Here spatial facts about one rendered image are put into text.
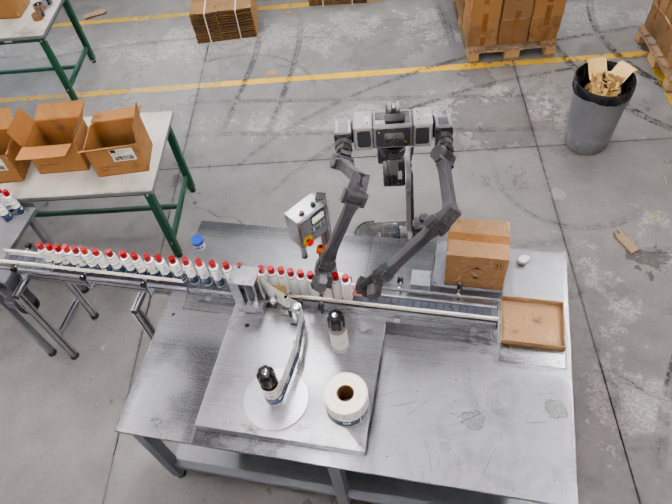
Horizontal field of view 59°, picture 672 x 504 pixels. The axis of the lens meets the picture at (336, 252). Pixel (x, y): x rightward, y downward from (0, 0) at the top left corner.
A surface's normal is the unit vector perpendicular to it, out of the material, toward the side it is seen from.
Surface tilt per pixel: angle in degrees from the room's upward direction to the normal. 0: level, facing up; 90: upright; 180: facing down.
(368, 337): 0
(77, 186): 0
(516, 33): 90
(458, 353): 0
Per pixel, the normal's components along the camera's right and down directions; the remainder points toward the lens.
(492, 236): -0.09, -0.60
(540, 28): -0.04, 0.80
